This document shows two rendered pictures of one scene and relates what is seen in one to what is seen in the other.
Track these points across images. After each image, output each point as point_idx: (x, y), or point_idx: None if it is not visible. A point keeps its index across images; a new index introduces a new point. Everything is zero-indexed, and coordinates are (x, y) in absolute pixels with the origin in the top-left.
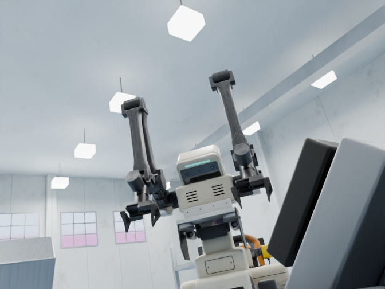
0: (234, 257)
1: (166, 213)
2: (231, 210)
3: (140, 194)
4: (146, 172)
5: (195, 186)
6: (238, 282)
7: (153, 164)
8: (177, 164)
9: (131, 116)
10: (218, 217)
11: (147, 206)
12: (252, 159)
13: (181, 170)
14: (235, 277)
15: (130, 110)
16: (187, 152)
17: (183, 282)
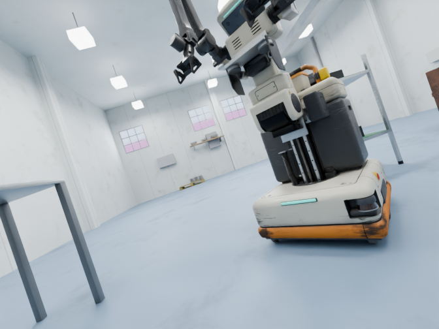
0: (275, 81)
1: (223, 65)
2: (260, 39)
3: (184, 53)
4: (187, 33)
5: (237, 32)
6: (279, 100)
7: (198, 26)
8: (217, 17)
9: None
10: (255, 51)
11: (188, 59)
12: None
13: (222, 22)
14: (276, 96)
15: None
16: (226, 3)
17: None
